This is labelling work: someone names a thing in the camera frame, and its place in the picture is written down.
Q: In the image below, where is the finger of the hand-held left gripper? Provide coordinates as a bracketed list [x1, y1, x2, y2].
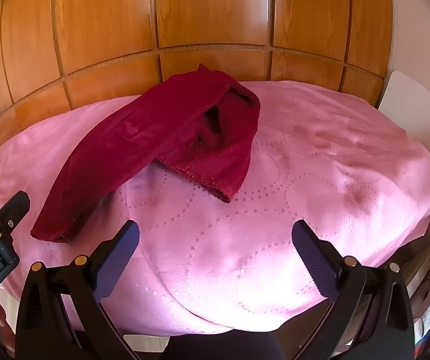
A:
[0, 190, 31, 234]

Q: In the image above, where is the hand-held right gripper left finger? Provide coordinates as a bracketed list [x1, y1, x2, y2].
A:
[14, 219, 141, 360]

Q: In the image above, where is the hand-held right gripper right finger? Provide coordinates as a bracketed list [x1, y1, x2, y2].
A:
[291, 219, 415, 360]

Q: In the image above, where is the dark red garment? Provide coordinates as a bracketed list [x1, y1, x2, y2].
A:
[30, 64, 261, 244]

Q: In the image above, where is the person's left hand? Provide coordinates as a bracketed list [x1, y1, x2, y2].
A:
[0, 299, 14, 343]

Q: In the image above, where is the pink bedspread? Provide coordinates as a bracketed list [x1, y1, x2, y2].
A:
[0, 80, 430, 336]

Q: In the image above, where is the white panel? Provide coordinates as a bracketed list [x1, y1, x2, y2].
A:
[378, 70, 430, 174]

